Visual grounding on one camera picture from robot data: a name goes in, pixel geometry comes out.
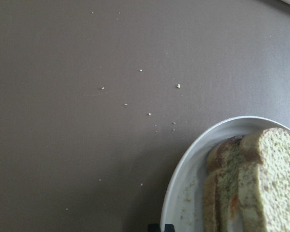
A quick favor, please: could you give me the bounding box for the white round plate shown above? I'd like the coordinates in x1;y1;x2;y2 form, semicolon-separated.
161;116;290;232

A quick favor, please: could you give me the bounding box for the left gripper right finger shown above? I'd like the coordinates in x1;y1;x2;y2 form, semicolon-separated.
164;224;174;232

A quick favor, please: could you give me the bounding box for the bread slice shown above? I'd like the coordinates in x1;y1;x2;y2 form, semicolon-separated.
203;136;243;232
238;128;290;232

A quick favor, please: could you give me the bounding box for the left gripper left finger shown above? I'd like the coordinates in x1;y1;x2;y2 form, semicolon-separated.
147;224;161;232

